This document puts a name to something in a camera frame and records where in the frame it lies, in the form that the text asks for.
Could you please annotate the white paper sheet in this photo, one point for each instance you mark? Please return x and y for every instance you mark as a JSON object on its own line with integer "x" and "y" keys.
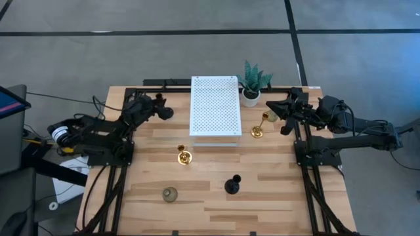
{"x": 65, "y": 190}

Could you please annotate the monitor with blue screen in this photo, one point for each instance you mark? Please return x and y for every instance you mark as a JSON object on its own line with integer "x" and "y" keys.
{"x": 10, "y": 105}

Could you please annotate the tall black candlestick holder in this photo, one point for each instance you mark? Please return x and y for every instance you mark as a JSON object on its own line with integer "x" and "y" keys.
{"x": 231, "y": 187}

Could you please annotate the short gold candlestick holder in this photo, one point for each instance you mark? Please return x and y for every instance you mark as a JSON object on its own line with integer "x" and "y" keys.
{"x": 184, "y": 158}

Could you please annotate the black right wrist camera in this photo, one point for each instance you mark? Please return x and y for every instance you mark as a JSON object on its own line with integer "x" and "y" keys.
{"x": 301, "y": 99}

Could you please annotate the black stand beam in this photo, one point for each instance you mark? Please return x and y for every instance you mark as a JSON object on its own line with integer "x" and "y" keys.
{"x": 59, "y": 172}

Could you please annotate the black aluminium extrusion frame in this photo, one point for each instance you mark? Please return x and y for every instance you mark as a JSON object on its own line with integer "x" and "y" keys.
{"x": 180, "y": 90}

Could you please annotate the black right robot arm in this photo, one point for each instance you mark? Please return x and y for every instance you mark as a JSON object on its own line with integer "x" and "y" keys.
{"x": 354, "y": 142}

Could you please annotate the tall gold candlestick holder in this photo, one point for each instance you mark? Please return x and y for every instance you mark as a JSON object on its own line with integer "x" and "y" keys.
{"x": 257, "y": 132}

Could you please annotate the gray stand leg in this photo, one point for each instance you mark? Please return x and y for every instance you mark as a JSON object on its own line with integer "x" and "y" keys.
{"x": 411, "y": 126}

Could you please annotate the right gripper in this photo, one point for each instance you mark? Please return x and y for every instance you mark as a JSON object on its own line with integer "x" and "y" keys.
{"x": 300, "y": 114}

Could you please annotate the olive green round knob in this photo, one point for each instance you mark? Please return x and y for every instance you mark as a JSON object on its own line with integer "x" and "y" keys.
{"x": 169, "y": 195}

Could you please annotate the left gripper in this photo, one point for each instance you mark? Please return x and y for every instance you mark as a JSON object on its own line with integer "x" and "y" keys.
{"x": 147, "y": 111}

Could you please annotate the green plant in white pot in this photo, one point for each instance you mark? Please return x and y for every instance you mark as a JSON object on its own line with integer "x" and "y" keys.
{"x": 251, "y": 100}

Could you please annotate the white tape roll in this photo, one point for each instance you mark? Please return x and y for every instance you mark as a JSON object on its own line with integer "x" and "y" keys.
{"x": 50, "y": 206}

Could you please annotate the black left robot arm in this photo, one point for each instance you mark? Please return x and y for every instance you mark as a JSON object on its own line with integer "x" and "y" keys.
{"x": 98, "y": 129}

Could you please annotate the white perforated metal shelf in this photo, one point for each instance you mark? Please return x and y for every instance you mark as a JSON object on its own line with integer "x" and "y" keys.
{"x": 215, "y": 108}

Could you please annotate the gray computer case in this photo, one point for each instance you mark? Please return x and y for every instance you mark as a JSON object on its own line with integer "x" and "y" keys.
{"x": 13, "y": 144}

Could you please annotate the black bar behind table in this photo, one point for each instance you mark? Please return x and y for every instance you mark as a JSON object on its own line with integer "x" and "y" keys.
{"x": 154, "y": 82}

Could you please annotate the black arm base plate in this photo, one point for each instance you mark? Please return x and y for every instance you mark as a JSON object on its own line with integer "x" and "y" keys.
{"x": 331, "y": 161}
{"x": 98, "y": 160}

